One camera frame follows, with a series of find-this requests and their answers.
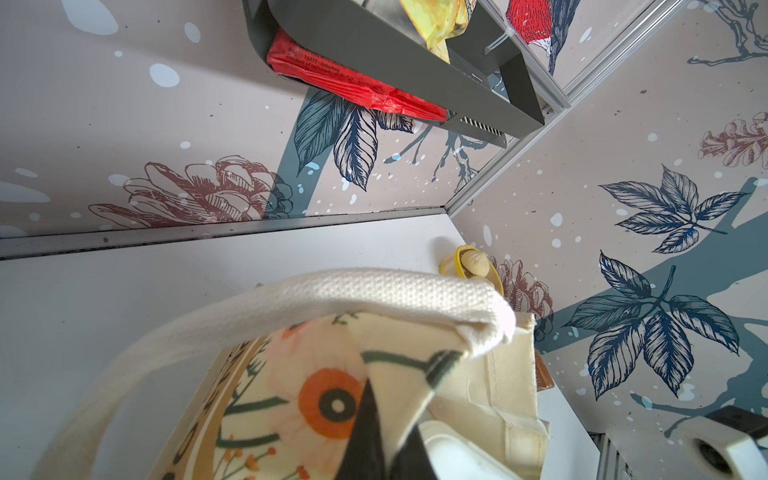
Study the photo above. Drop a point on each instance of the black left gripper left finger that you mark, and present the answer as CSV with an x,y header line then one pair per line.
x,y
364,458

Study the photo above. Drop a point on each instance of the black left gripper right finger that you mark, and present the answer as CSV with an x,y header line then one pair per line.
x,y
412,463

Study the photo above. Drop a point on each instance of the white pencil case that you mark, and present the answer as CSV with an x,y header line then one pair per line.
x,y
455,458

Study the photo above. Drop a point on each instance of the cream canvas tote bag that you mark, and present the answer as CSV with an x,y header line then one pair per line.
x,y
298,354

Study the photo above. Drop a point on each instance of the red Chuba cassava chips bag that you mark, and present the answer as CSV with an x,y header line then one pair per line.
x,y
360,78

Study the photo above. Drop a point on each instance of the yellow bamboo steamer basket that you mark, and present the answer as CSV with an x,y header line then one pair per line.
x,y
451,266

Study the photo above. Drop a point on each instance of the steamed bun upper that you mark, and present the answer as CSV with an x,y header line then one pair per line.
x,y
475,263

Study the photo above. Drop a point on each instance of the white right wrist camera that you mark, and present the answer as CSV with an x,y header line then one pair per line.
x,y
728,443

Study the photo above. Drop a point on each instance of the black wall-mounted basket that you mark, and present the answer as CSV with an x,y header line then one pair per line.
x,y
485,86

